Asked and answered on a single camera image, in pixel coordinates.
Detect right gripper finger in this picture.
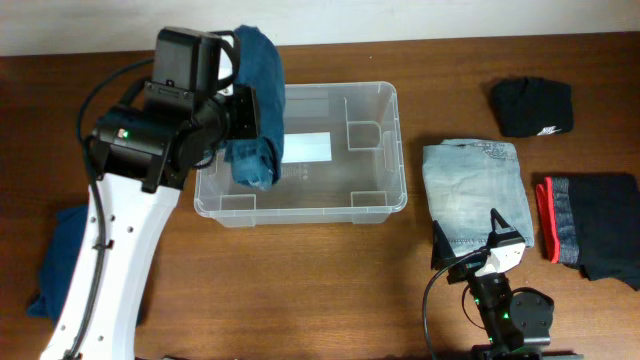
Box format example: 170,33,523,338
431,221,456,270
490,208,510,233

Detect dark blue jeans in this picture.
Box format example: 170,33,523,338
223,24,287,192

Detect teal blue shirt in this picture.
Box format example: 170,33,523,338
26,205,88,326

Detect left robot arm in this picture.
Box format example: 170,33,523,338
43,27,260,359

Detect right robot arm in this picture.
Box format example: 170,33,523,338
429,209,554,359

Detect folded light blue jeans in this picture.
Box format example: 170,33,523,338
422,139,535,256

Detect black garment with red trim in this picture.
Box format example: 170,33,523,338
535,173,639,290

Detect folded black Nike garment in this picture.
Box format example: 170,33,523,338
489,77,575,138

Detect white label inside bin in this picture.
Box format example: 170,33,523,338
282,132,332,164

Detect clear plastic storage bin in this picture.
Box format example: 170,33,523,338
194,81,407,228

